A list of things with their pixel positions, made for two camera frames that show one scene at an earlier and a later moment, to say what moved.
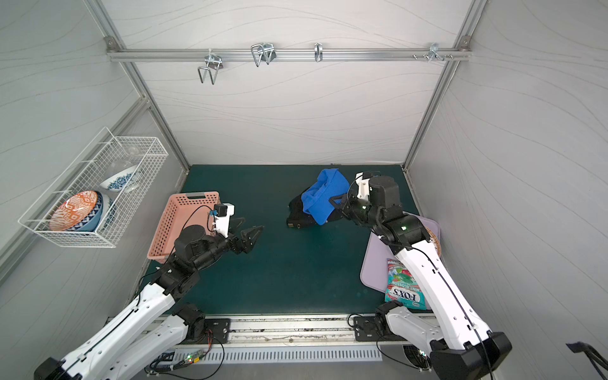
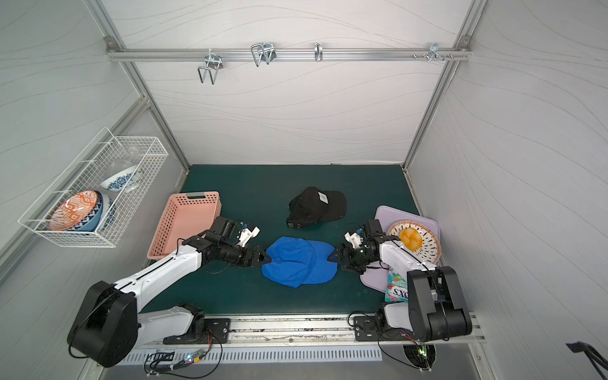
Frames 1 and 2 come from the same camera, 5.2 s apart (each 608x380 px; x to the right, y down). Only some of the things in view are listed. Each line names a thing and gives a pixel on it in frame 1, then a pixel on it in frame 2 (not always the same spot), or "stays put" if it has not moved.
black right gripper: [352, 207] → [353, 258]
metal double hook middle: [263, 51] stays put
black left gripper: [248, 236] → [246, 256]
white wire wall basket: [93, 199] stays put
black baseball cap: [298, 218] stays put
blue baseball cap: [330, 184] → [295, 262]
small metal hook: [318, 51] stays put
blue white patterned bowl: [125, 180] stays put
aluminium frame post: [115, 43] stays put
